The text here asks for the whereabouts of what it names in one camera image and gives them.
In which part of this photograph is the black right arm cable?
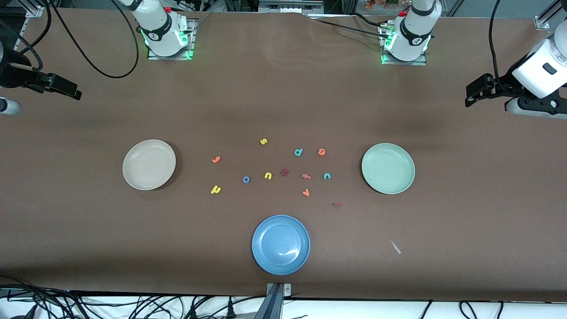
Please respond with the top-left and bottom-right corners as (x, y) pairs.
(48, 0), (140, 79)

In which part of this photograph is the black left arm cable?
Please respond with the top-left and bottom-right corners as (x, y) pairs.
(488, 0), (514, 96)

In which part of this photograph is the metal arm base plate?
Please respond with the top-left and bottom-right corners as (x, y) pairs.
(380, 24), (428, 66)
(148, 19), (196, 61)

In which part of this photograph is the grey metal box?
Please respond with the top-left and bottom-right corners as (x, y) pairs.
(259, 0), (324, 13)

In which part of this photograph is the blue round plate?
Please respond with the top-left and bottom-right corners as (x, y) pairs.
(252, 215), (311, 276)

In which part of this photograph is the beige round plate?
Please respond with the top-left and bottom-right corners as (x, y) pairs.
(122, 140), (177, 191)

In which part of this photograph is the green round plate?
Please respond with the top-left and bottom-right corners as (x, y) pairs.
(361, 143), (416, 195)

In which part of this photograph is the brown table cover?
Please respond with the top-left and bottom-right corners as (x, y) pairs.
(0, 8), (567, 303)

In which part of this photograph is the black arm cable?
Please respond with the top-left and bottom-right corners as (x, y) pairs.
(48, 0), (140, 79)
(488, 0), (514, 96)

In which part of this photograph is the aluminium frame profile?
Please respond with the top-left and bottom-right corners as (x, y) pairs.
(24, 0), (45, 18)
(534, 0), (567, 31)

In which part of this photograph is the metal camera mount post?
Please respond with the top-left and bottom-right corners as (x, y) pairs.
(255, 283), (292, 319)

